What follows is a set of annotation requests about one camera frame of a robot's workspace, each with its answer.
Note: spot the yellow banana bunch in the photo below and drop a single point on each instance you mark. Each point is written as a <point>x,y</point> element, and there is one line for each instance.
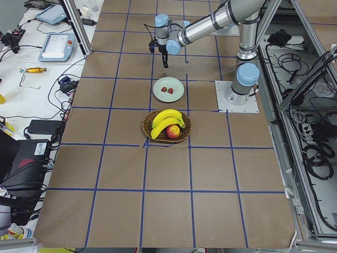
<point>164,119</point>

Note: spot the teach pendant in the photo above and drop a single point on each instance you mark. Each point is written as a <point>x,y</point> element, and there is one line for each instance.
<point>53,15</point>
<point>58,47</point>

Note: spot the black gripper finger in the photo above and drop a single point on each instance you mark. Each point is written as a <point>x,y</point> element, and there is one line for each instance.
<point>165,60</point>

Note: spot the aluminium frame post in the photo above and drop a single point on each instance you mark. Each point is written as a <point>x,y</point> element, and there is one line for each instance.
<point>73,17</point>

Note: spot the red yellow apple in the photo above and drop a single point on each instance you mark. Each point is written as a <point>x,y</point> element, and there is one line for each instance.
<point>173,131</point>

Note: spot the black power adapter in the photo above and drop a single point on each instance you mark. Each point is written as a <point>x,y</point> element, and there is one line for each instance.
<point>45,127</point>

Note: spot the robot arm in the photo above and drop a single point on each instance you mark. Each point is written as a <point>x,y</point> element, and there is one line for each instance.
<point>172,35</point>

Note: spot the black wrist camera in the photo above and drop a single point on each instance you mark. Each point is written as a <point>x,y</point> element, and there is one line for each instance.
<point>152,45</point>

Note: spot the near teach pendant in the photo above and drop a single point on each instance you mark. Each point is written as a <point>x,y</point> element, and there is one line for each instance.
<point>58,47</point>

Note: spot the far teach pendant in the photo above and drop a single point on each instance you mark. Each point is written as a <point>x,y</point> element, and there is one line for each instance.
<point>53,15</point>

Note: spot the black computer box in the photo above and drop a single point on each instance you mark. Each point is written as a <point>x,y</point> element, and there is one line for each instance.
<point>23,165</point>

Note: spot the pale green plate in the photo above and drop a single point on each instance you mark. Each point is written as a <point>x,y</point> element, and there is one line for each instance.
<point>168,82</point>

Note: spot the brown wicker basket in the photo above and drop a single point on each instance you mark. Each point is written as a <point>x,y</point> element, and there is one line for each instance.
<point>147,128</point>

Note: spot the yellow handled screwdriver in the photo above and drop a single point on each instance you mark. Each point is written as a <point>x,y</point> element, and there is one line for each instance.
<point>36,70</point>

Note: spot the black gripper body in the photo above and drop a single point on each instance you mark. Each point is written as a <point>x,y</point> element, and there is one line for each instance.
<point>162,49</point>

